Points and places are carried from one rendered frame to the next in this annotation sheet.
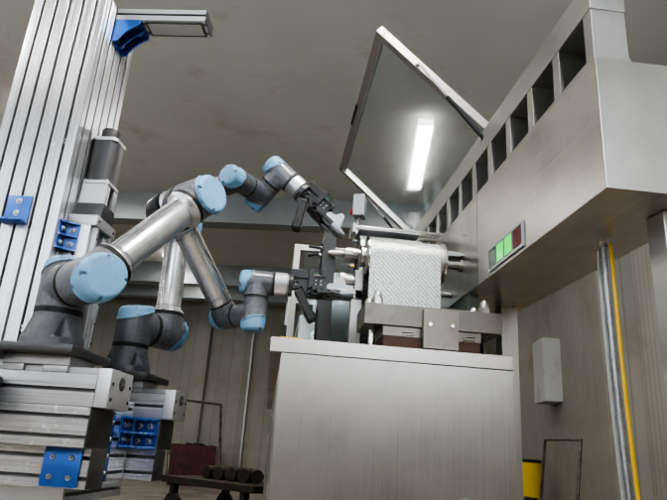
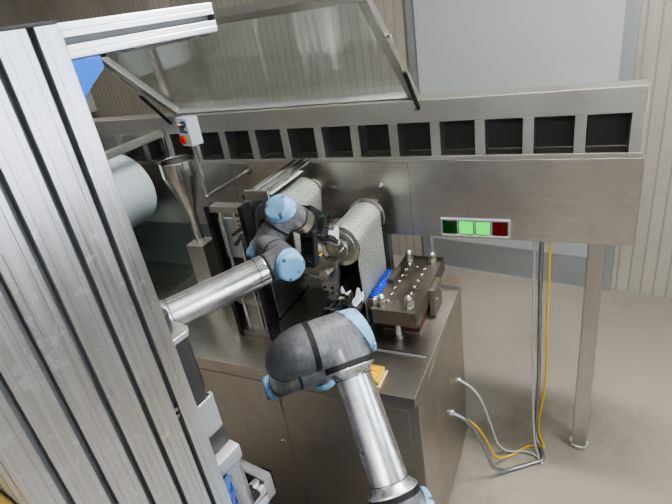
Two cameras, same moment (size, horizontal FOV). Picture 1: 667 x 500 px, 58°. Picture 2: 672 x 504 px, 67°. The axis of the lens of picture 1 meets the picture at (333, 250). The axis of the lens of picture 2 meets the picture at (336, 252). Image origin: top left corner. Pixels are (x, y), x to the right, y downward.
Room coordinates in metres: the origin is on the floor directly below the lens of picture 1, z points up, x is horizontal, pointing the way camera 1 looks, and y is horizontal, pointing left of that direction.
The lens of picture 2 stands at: (1.08, 1.19, 2.00)
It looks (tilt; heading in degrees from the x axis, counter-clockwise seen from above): 26 degrees down; 303
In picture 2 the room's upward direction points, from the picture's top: 10 degrees counter-clockwise
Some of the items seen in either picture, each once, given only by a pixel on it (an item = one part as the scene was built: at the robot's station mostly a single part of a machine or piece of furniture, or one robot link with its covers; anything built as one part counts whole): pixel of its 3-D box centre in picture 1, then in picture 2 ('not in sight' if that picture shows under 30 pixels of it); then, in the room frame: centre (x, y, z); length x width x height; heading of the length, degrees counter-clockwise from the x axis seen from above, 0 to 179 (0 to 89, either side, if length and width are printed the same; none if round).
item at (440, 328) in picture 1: (440, 329); (436, 296); (1.66, -0.32, 0.97); 0.10 x 0.03 x 0.11; 95
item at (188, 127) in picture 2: (357, 206); (187, 131); (2.47, -0.10, 1.66); 0.07 x 0.07 x 0.10; 78
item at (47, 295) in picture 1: (66, 284); not in sight; (1.51, 0.68, 0.98); 0.13 x 0.12 x 0.14; 49
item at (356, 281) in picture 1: (350, 315); (334, 299); (1.95, -0.07, 1.05); 0.06 x 0.05 x 0.31; 95
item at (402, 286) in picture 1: (404, 295); (373, 265); (1.87, -0.24, 1.11); 0.23 x 0.01 x 0.18; 95
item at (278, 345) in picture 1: (338, 393); (170, 301); (2.86, -0.07, 0.88); 2.52 x 0.66 x 0.04; 5
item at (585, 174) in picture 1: (442, 301); (250, 186); (2.61, -0.50, 1.29); 3.10 x 0.28 x 0.30; 5
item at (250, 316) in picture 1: (250, 313); (317, 371); (1.84, 0.24, 1.01); 0.11 x 0.08 x 0.11; 49
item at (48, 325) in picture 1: (55, 329); not in sight; (1.51, 0.69, 0.87); 0.15 x 0.15 x 0.10
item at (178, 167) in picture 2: not in sight; (178, 167); (2.65, -0.16, 1.50); 0.14 x 0.14 x 0.06
